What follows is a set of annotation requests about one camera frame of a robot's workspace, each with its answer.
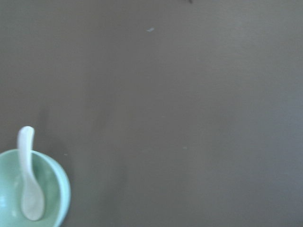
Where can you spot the mint green bowl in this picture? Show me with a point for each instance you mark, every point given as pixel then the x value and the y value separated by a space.
pixel 53 181

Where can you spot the white ceramic spoon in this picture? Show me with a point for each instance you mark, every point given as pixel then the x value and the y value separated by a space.
pixel 32 197

